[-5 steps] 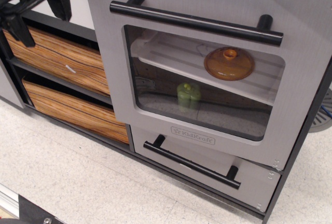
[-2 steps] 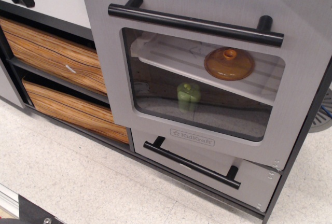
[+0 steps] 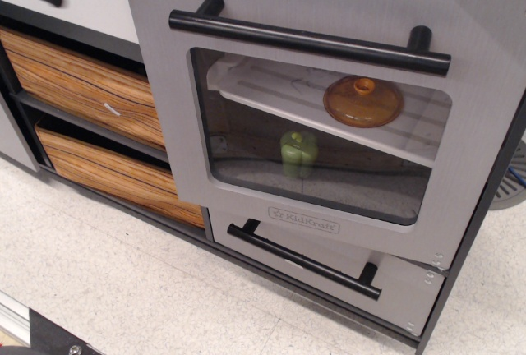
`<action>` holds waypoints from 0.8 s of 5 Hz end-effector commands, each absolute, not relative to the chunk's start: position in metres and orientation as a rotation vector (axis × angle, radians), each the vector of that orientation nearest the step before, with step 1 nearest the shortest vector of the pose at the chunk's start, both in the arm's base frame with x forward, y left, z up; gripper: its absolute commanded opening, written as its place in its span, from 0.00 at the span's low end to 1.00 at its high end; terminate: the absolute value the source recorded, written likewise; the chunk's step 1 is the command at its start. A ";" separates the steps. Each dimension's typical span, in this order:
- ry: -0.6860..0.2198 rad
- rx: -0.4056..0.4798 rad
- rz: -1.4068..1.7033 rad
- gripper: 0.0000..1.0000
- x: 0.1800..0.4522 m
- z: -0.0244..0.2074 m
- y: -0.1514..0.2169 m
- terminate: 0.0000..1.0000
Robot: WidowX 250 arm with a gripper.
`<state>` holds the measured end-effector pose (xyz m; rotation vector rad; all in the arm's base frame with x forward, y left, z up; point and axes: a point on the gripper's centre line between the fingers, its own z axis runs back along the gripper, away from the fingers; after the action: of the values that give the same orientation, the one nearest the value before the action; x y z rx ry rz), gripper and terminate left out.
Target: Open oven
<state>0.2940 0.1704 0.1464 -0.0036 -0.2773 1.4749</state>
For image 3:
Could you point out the grey oven door with window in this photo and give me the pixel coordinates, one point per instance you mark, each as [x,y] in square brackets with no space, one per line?
[486,84]

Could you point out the black oven door handle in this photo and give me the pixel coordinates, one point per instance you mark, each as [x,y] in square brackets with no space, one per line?
[415,56]

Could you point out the white oven rack shelf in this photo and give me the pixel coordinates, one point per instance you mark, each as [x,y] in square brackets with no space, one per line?
[296,93]

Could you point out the upper wood-pattern fabric bin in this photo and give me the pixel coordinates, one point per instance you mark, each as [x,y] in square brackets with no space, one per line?
[108,96]

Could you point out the wood-pattern fabric bin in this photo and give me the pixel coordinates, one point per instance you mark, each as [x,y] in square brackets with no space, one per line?
[108,96]
[95,162]

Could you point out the grey cabinet door at left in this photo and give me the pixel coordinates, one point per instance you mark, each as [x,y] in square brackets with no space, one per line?
[13,143]

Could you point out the lower wood-pattern fabric bin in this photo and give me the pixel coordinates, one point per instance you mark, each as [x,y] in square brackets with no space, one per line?
[95,162]

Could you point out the green toy bell pepper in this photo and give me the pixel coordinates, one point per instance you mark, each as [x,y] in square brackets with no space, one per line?
[299,152]

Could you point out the orange translucent pot lid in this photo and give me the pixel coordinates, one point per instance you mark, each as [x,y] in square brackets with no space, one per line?
[363,102]

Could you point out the grey lower drawer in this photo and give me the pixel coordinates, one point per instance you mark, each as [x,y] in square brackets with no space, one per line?
[408,292]

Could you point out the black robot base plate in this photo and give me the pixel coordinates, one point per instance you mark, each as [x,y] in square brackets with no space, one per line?
[47,338]

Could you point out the black drawer handle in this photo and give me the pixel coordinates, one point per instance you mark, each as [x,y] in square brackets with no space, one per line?
[362,284]

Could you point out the grey round base with cable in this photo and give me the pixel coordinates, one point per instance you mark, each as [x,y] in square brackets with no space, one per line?
[511,191]

